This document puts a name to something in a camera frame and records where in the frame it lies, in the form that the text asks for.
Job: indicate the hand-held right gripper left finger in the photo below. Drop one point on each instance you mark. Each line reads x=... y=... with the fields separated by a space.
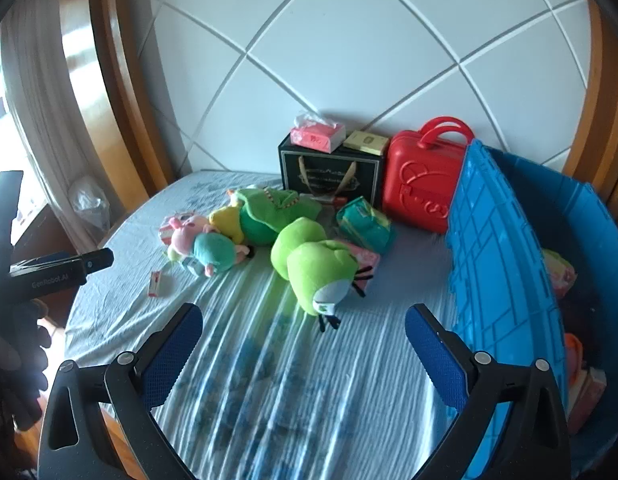
x=174 y=355

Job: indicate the clear plastic bag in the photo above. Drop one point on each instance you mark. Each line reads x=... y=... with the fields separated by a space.
x=86 y=195

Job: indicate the green frog plush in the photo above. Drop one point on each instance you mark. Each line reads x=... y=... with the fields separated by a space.
x=309 y=265

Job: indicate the red toy suitcase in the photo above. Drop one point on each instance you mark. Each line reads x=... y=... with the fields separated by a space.
x=414 y=185

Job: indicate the small white red card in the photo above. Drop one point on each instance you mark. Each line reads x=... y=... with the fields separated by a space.
x=156 y=284

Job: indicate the striped blue white bed sheet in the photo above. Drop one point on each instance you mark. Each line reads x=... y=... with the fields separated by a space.
x=289 y=385

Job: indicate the small gold box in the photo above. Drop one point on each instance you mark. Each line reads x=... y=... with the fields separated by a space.
x=364 y=141

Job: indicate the orange toy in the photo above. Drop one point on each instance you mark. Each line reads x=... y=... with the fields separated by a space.
x=574 y=352

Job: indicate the pink yellow packet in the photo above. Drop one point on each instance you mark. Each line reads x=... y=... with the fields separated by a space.
x=559 y=270

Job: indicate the pink flat box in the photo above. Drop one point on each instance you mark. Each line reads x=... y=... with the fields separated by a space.
x=589 y=395

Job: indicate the wooden headboard frame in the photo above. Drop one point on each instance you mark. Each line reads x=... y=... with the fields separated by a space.
x=114 y=60

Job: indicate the white padded headboard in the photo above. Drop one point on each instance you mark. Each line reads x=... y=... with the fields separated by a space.
x=339 y=35

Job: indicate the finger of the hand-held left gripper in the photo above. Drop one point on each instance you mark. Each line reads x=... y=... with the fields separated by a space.
x=6 y=205
x=94 y=259

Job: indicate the pink printed packet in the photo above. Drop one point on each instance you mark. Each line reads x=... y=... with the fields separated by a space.
x=367 y=260

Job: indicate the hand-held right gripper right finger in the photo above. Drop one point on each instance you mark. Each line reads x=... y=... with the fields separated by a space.
x=434 y=360

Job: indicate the black gift bag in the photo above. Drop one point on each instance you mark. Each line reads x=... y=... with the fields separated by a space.
x=294 y=170

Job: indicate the pink tissue pack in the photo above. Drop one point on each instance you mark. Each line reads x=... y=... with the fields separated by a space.
x=314 y=137

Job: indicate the pig plush teal dress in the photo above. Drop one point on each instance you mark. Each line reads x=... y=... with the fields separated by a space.
x=214 y=252

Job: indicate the green dinosaur plush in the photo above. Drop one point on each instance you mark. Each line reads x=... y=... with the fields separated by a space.
x=269 y=215

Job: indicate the teal green wipes pack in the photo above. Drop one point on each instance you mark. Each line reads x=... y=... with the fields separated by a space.
x=364 y=225

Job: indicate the blue plastic storage container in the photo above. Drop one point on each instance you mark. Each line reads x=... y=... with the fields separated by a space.
x=489 y=260

